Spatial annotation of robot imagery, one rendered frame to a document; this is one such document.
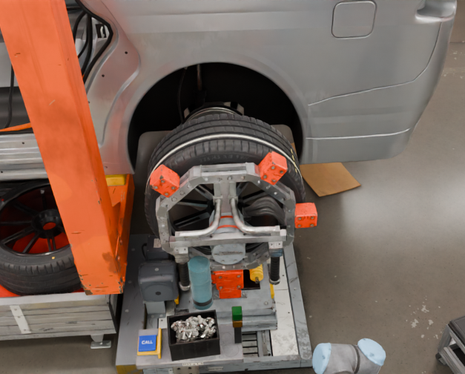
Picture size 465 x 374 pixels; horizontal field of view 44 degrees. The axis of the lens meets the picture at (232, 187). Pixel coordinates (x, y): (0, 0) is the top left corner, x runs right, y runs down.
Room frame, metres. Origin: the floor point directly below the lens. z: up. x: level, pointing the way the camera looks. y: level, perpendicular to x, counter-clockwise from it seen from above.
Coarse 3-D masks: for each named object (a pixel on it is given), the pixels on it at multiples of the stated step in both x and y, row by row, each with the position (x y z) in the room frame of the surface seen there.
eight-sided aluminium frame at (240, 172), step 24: (192, 168) 1.64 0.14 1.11; (216, 168) 1.64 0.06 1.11; (240, 168) 1.64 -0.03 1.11; (288, 192) 1.64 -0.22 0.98; (168, 216) 1.64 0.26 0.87; (288, 216) 1.60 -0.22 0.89; (168, 240) 1.59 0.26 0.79; (288, 240) 1.60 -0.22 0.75; (216, 264) 1.60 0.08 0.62; (240, 264) 1.60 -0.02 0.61
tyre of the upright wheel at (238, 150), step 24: (192, 120) 1.89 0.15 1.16; (216, 120) 1.86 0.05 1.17; (240, 120) 1.87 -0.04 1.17; (168, 144) 1.82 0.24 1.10; (192, 144) 1.74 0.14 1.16; (216, 144) 1.70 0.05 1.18; (240, 144) 1.71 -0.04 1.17; (264, 144) 1.74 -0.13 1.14; (288, 144) 1.87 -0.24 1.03; (288, 168) 1.69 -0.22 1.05
